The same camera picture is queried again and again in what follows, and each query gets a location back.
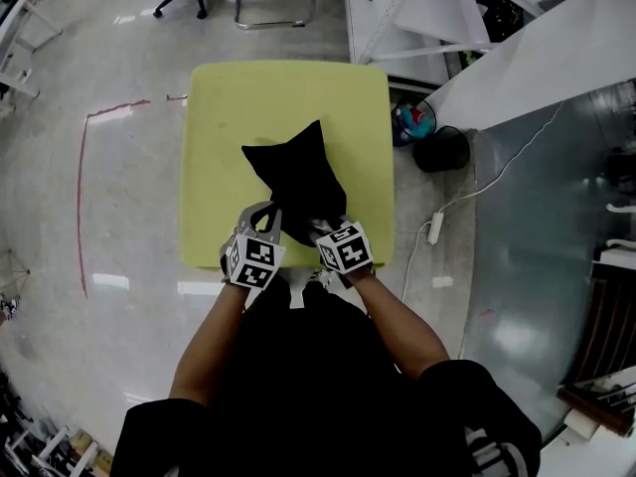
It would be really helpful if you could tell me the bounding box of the person's black shirt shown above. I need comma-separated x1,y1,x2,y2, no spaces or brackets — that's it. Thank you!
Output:
108,275,544,477

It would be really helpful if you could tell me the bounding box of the white desk with curved legs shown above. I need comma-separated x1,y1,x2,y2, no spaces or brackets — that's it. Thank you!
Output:
593,201,636,280

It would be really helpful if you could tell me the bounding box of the black cloth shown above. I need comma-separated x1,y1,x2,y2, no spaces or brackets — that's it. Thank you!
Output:
240,119,348,247

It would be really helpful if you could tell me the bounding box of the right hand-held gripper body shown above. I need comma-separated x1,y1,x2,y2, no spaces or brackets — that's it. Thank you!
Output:
307,216,376,275

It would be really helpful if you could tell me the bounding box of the yellow-green square table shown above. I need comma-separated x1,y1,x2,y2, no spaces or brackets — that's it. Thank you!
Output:
178,60,397,271

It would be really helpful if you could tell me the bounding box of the brown cardboard box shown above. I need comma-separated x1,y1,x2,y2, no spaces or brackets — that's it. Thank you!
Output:
68,428,114,477

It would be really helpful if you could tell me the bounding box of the white square pillar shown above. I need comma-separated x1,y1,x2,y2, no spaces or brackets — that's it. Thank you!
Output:
424,0,636,132

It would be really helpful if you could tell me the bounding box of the white metal desk frame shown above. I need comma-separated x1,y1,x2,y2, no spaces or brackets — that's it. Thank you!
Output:
0,0,65,113

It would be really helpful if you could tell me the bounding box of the white power strip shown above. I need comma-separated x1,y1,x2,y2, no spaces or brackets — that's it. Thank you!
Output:
426,211,445,245

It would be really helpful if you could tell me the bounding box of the white floor cable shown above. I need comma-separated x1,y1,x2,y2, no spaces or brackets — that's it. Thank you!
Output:
399,100,566,303

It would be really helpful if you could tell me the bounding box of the person's white shoe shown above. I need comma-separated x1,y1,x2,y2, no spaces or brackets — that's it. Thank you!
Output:
306,267,340,293

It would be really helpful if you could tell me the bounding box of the person's right forearm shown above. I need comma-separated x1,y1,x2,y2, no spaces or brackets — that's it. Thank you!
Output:
344,269,452,382

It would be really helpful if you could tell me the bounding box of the wire frame stand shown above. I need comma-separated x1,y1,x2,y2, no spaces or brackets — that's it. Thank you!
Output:
0,248,31,295

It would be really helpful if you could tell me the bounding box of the blue mesh waste bin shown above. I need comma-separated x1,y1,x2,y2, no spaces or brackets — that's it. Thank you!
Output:
391,99,438,147

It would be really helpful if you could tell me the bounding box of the colourful plastic trash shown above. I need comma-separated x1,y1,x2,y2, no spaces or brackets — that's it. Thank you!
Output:
399,106,434,138

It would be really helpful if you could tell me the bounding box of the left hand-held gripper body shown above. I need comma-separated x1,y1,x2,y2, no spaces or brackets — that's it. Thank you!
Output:
220,223,288,292

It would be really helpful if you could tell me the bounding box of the person's left forearm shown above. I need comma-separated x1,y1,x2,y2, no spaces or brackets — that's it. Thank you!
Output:
167,281,250,407

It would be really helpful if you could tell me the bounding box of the black mesh waste bin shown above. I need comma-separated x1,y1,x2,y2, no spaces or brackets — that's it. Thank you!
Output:
412,125,471,174

